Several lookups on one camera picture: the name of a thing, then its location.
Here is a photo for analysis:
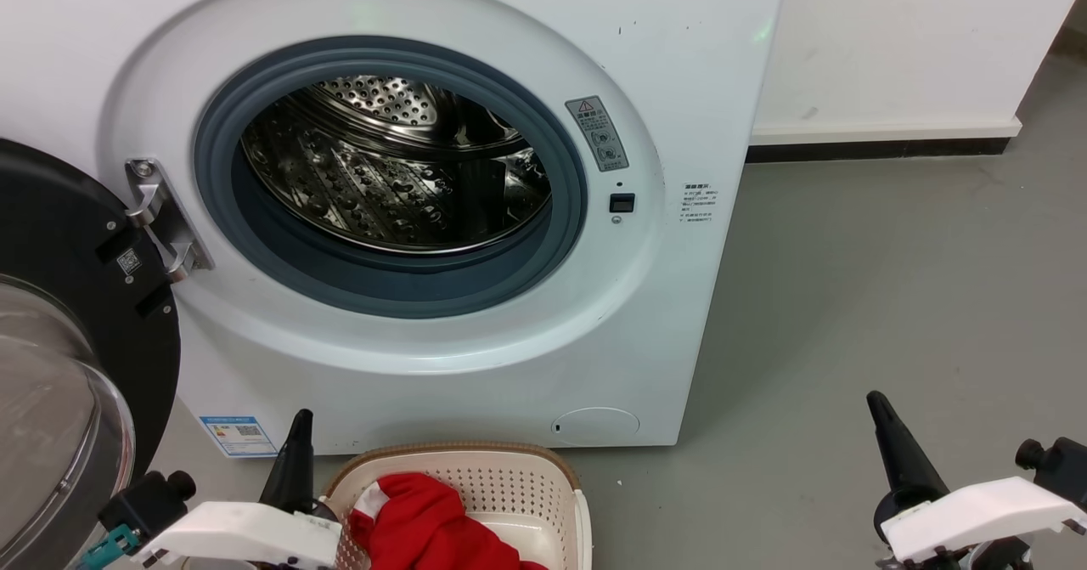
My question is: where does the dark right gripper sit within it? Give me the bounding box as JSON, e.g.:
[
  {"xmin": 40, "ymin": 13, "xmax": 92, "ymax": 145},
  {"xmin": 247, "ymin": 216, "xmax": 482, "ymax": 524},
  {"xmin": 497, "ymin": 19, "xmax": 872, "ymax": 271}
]
[{"xmin": 866, "ymin": 391, "xmax": 952, "ymax": 547}]

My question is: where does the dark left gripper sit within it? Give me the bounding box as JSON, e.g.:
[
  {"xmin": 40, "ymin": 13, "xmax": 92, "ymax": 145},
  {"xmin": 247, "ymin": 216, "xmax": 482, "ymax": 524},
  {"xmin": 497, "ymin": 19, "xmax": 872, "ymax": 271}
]
[{"xmin": 259, "ymin": 409, "xmax": 341, "ymax": 517}]

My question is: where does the red garment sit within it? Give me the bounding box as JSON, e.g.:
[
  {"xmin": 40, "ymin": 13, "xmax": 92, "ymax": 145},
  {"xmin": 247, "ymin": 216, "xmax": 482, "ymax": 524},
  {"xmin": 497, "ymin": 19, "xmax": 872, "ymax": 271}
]
[{"xmin": 348, "ymin": 471, "xmax": 549, "ymax": 570}]

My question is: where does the cream perforated laundry basket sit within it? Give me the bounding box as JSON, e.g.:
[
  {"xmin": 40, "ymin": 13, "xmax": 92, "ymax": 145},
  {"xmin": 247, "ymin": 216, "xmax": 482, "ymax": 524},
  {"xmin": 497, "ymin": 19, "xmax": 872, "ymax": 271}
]
[{"xmin": 323, "ymin": 443, "xmax": 593, "ymax": 570}]

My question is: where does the stainless steel washing machine drum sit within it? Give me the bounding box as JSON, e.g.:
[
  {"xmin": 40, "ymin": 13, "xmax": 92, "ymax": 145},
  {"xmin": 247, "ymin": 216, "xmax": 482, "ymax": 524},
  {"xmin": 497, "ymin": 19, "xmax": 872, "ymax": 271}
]
[{"xmin": 241, "ymin": 75, "xmax": 553, "ymax": 255}]

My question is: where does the black round washer door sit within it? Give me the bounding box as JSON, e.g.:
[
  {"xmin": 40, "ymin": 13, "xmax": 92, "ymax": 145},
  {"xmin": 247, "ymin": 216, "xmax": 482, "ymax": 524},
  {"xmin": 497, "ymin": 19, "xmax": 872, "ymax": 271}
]
[{"xmin": 0, "ymin": 138, "xmax": 182, "ymax": 570}]

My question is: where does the blue energy label sticker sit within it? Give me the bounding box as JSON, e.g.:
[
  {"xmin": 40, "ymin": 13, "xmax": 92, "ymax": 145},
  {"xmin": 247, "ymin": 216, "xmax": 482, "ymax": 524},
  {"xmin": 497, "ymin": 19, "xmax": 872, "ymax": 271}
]
[{"xmin": 199, "ymin": 415, "xmax": 279, "ymax": 458}]

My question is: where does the grey rubber door gasket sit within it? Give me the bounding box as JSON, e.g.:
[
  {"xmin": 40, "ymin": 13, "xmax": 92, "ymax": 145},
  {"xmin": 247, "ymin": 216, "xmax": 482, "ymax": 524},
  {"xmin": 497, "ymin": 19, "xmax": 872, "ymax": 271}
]
[{"xmin": 194, "ymin": 36, "xmax": 589, "ymax": 319}]

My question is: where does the white front-load washing machine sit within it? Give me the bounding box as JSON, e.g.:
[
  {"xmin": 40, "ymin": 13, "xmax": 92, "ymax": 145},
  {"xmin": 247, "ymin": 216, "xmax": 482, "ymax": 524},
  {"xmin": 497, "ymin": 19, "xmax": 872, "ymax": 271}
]
[{"xmin": 0, "ymin": 0, "xmax": 789, "ymax": 456}]

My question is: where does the silver metal door hinge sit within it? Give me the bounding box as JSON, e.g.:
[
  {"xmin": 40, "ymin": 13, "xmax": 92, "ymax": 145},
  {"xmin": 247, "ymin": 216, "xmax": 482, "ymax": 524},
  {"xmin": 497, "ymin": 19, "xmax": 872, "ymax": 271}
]
[{"xmin": 125, "ymin": 158, "xmax": 213, "ymax": 284}]

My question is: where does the round drain filter cover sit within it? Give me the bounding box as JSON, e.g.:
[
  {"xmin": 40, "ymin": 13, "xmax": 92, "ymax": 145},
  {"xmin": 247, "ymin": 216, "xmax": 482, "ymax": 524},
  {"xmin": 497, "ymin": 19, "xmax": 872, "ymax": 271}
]
[{"xmin": 551, "ymin": 407, "xmax": 641, "ymax": 446}]

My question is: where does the black baseboard strip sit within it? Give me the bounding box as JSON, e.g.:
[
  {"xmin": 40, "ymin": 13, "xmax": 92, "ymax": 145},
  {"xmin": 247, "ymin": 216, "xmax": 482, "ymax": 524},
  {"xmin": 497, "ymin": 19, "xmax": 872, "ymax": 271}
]
[{"xmin": 746, "ymin": 138, "xmax": 1011, "ymax": 164}]

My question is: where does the grey warning sticker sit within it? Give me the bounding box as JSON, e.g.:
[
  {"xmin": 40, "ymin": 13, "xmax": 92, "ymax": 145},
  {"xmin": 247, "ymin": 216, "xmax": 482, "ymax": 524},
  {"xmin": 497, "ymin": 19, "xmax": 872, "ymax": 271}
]
[{"xmin": 566, "ymin": 96, "xmax": 630, "ymax": 172}]

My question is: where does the teal cable connector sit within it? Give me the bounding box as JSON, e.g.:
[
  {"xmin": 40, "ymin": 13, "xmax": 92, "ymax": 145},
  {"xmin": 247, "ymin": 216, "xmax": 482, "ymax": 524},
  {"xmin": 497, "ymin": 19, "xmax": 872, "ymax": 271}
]
[{"xmin": 79, "ymin": 525, "xmax": 138, "ymax": 570}]

